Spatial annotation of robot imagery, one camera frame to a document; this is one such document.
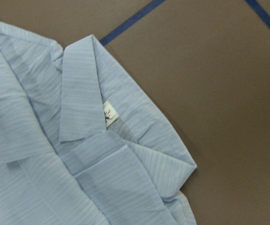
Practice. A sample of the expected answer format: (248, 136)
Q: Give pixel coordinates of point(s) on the light blue button-up shirt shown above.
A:
(80, 141)

